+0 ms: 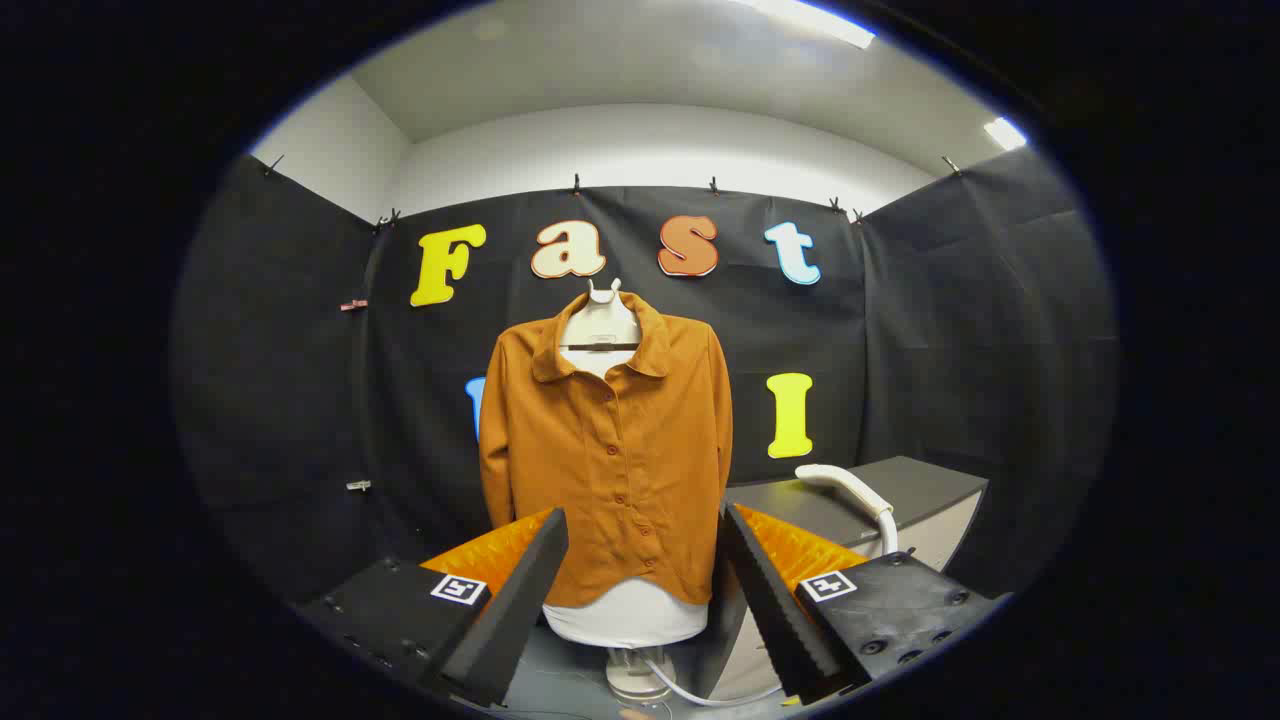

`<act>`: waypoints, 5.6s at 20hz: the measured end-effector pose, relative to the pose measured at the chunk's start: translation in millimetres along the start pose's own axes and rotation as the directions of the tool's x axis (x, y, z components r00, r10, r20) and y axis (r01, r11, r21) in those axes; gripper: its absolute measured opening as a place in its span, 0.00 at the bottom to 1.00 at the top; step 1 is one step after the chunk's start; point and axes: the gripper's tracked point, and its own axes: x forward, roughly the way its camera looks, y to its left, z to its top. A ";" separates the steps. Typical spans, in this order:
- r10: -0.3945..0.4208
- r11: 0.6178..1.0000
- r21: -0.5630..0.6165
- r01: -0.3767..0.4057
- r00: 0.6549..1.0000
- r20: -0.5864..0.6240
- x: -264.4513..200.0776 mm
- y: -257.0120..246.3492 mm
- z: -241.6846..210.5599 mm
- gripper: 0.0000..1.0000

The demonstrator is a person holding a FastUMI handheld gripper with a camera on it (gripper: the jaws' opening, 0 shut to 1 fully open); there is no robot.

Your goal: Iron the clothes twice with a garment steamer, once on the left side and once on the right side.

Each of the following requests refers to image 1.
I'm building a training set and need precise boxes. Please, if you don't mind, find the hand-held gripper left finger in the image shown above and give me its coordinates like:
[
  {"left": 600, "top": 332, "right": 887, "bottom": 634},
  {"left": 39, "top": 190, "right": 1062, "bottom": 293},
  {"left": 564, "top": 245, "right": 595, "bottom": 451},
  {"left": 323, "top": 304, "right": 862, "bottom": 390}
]
[{"left": 295, "top": 507, "right": 571, "bottom": 709}]

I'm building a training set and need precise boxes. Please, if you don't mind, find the white garment steamer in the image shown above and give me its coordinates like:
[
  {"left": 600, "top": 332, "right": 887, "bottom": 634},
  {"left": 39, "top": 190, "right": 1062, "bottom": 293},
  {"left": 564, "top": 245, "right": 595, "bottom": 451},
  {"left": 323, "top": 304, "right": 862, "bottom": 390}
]
[{"left": 795, "top": 463, "right": 896, "bottom": 521}]

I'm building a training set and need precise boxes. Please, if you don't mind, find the long ceiling light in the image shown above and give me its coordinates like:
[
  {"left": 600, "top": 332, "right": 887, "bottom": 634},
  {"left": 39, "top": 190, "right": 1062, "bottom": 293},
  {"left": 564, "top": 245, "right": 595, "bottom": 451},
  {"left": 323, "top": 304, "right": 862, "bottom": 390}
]
[{"left": 735, "top": 0, "right": 877, "bottom": 49}]

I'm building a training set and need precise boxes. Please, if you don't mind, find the white steamer hose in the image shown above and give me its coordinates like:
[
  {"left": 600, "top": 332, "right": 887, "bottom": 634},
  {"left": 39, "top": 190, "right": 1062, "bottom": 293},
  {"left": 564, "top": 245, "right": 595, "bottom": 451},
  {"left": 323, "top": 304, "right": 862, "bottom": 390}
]
[{"left": 640, "top": 505, "right": 901, "bottom": 708}]

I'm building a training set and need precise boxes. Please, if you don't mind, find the black backdrop cloth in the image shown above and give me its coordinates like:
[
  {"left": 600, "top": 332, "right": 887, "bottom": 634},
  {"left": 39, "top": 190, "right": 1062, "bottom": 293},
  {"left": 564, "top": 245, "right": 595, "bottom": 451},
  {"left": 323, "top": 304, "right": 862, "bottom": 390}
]
[{"left": 170, "top": 150, "right": 1119, "bottom": 641}]

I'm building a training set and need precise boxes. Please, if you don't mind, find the mannequin stand base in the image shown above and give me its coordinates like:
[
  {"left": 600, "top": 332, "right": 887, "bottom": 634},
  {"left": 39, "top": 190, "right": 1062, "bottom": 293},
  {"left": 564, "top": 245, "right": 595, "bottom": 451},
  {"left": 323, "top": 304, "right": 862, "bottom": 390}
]
[{"left": 605, "top": 645, "right": 673, "bottom": 701}]

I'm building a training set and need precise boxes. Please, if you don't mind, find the white mannequin torso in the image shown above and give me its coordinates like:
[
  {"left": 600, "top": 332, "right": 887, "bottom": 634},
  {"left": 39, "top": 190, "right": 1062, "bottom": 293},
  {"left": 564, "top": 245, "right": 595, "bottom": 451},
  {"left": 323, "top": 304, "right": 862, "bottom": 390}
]
[{"left": 543, "top": 278, "right": 709, "bottom": 649}]

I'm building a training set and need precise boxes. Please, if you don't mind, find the orange button shirt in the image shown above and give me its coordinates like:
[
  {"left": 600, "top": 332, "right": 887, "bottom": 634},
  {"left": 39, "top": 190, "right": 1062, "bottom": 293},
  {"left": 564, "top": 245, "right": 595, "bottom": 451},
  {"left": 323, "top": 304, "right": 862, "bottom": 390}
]
[{"left": 478, "top": 290, "right": 734, "bottom": 608}]

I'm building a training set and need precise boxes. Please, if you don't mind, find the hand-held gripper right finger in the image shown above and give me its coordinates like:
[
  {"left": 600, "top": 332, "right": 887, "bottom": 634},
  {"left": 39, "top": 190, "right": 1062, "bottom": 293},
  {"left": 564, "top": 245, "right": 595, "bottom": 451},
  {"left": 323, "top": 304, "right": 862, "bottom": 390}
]
[{"left": 720, "top": 502, "right": 1011, "bottom": 706}]

